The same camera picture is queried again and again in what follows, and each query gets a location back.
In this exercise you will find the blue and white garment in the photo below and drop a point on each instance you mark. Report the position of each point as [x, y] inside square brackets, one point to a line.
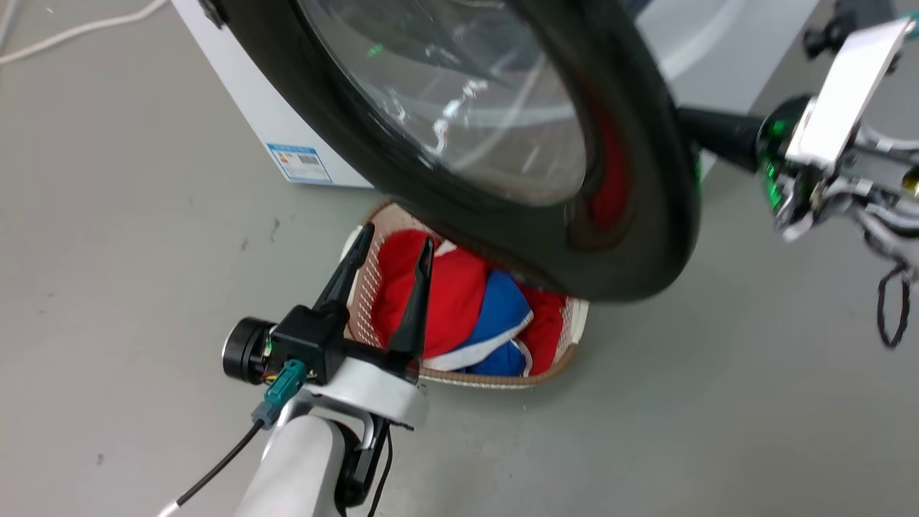
[502, 309]

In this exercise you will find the blue energy label sticker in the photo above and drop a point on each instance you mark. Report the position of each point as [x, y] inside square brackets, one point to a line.
[300, 163]

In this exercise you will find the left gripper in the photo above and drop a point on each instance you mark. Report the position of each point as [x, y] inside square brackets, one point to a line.
[373, 391]

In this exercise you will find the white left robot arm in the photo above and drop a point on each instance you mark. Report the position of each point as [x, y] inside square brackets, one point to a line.
[301, 467]

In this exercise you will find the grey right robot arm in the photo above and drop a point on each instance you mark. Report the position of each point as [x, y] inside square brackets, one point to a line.
[894, 215]

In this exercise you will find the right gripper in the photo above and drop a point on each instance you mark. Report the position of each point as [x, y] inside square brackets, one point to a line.
[826, 122]

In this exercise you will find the black round glass washer door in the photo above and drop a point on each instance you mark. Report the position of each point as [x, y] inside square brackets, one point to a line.
[646, 237]

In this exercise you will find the red garment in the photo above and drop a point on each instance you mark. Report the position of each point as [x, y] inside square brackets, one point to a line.
[459, 287]

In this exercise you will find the white basket with brown rim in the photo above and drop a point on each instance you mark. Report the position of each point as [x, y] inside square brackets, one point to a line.
[362, 287]

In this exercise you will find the white washing machine body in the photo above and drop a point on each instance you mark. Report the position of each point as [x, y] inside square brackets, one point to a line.
[248, 93]

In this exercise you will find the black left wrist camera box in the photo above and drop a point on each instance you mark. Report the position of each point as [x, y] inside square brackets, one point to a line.
[309, 341]

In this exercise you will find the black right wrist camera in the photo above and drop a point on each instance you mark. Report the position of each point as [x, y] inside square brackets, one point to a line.
[840, 25]

